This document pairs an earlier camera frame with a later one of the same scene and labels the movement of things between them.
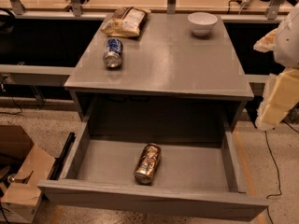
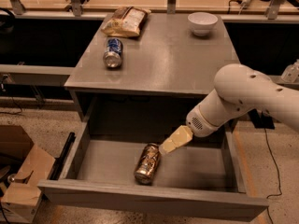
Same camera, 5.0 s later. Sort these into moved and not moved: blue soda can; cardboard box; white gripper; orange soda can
Moved: white gripper
Not moved: orange soda can; blue soda can; cardboard box
